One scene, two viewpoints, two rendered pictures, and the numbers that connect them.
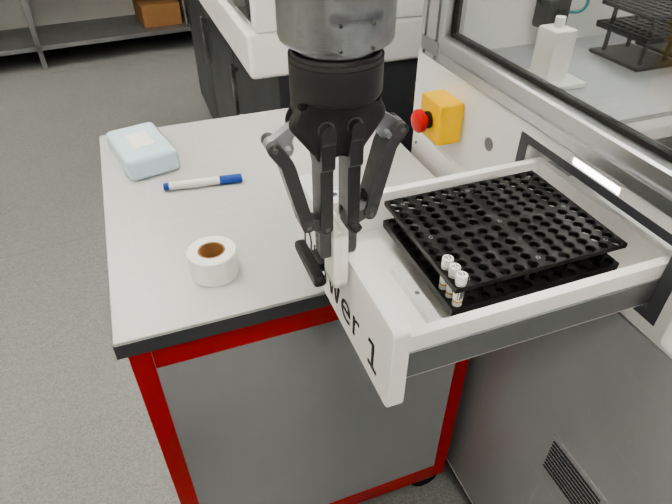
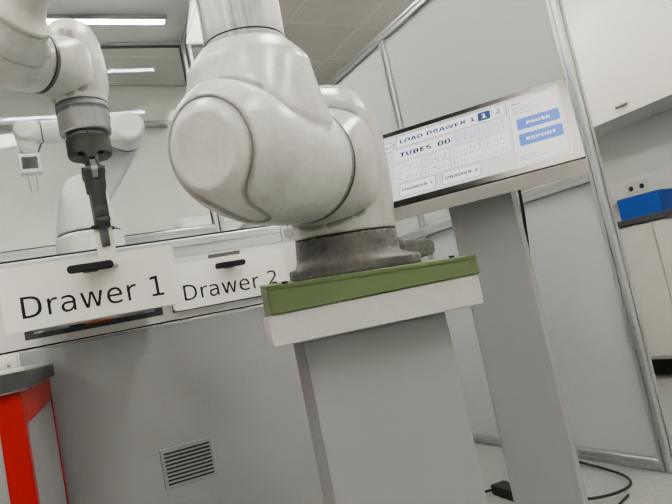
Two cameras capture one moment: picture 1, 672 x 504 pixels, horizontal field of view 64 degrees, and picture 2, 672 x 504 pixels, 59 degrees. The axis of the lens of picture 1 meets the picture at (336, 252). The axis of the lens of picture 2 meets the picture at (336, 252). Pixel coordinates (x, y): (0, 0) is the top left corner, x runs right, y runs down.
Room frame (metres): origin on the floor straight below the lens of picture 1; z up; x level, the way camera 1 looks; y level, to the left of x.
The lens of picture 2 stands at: (0.08, 1.06, 0.76)
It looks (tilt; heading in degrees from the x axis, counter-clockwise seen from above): 5 degrees up; 267
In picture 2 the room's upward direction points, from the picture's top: 12 degrees counter-clockwise
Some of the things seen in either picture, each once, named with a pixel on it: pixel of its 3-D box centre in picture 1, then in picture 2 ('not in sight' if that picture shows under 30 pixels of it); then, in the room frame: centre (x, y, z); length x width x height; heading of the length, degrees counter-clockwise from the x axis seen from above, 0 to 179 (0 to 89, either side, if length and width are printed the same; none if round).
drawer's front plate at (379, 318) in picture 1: (343, 276); (93, 287); (0.46, -0.01, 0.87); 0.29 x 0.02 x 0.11; 20
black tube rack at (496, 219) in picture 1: (494, 242); not in sight; (0.53, -0.20, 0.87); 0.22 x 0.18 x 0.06; 110
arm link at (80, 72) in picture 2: not in sight; (68, 63); (0.43, 0.01, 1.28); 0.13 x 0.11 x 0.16; 60
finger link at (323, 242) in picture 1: (314, 235); (104, 230); (0.42, 0.02, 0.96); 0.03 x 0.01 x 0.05; 110
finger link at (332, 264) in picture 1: (332, 252); (106, 247); (0.42, 0.00, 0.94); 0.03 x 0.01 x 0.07; 20
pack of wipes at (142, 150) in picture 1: (142, 149); not in sight; (0.93, 0.37, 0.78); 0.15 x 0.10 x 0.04; 33
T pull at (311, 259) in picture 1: (320, 259); (90, 267); (0.45, 0.02, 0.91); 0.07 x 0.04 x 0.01; 20
